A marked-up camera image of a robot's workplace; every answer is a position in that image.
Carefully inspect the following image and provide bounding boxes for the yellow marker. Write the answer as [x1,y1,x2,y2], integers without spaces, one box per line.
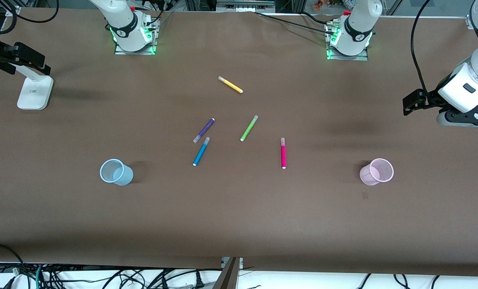
[218,76,244,94]

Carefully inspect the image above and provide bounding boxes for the black floor cable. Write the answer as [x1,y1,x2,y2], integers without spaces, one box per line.
[0,243,26,281]

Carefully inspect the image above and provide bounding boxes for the white desk lamp stand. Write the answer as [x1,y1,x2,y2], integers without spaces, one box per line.
[16,66,54,110]

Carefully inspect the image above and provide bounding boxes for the purple marker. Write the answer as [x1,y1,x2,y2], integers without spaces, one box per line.
[193,118,216,144]

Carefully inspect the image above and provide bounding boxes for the light blue plastic cup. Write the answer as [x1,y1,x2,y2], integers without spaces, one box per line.
[100,159,134,186]

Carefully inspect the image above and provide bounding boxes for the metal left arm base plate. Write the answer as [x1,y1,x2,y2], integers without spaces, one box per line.
[326,20,369,61]

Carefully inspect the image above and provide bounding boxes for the dark table leg beam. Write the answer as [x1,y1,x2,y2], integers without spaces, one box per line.
[212,257,244,289]

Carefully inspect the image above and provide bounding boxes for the blue marker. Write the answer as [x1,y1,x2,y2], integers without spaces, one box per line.
[193,137,211,166]

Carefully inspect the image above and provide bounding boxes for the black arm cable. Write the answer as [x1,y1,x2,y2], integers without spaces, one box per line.
[0,0,59,24]
[410,0,433,95]

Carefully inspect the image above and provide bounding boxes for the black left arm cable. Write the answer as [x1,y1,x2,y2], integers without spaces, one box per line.
[410,0,433,95]

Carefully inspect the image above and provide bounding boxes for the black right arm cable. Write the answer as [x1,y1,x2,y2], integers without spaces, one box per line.
[0,0,59,24]

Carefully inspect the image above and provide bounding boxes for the green marker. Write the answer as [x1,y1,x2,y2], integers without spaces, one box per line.
[240,115,259,142]

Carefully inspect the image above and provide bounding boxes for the black cable on table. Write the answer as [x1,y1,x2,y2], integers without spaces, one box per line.
[254,11,336,32]
[300,11,332,24]

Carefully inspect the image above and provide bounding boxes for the light pink plastic cup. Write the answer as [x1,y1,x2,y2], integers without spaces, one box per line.
[360,158,395,186]

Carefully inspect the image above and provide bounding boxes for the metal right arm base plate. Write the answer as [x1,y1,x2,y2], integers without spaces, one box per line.
[114,16,158,56]

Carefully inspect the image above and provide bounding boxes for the aluminium frame rail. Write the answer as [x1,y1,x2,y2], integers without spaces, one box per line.
[185,0,304,13]

